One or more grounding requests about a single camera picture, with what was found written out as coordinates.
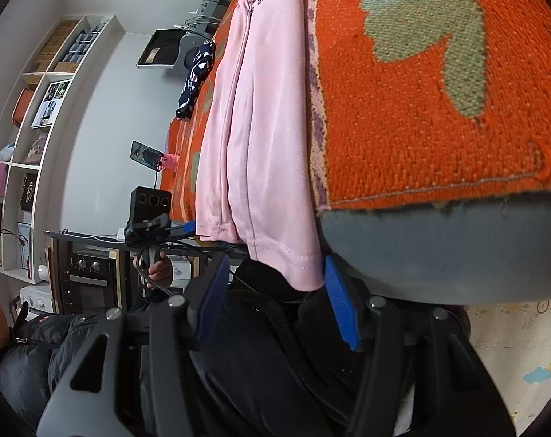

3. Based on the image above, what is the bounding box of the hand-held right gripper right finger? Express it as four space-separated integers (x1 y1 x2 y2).
323 254 517 437

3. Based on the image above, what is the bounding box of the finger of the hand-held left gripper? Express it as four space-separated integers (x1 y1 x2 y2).
166 220 198 240

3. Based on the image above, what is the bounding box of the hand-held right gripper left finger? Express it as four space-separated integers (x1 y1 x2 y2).
38 252 231 437

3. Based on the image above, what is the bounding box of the pink printed shirt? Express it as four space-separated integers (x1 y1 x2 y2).
194 0 326 292

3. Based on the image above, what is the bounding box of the person's left hand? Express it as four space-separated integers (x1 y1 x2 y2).
145 255 174 293

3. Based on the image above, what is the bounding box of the smartphone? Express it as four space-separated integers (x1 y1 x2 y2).
130 140 163 170

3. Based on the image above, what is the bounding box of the black oven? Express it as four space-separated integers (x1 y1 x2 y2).
59 248 121 315

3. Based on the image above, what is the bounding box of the grey bed base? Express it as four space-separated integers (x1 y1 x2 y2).
318 189 551 306

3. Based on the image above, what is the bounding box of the black paper bag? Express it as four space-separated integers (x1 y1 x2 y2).
20 173 40 212

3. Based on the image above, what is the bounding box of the navy floral cloth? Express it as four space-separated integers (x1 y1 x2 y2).
175 41 215 120

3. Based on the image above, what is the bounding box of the photo print sheet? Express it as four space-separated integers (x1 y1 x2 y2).
31 79 72 128

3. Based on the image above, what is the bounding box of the white appliance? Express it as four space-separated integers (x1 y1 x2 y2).
19 282 54 315

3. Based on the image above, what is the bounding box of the black framed panel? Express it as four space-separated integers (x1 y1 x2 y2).
136 29 189 70

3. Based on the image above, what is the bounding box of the orange bag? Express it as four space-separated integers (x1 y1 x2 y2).
12 88 35 127

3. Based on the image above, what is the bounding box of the printed cream floor mat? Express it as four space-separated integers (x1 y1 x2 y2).
394 296 551 437

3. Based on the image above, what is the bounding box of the row of dark boxes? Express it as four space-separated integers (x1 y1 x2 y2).
57 29 105 63

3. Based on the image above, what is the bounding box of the stack of brown boxes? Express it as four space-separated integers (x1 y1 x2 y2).
34 20 78 74

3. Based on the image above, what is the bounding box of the grey plastic cart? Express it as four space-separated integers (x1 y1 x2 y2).
179 0 233 76

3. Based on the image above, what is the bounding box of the person's grey puffer jacket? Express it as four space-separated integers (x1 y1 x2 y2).
0 312 144 433

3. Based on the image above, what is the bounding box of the orange floral woven blanket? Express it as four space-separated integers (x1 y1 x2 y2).
166 0 551 221

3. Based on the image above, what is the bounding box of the white wall shelf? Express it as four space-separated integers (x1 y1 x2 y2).
0 13 121 285

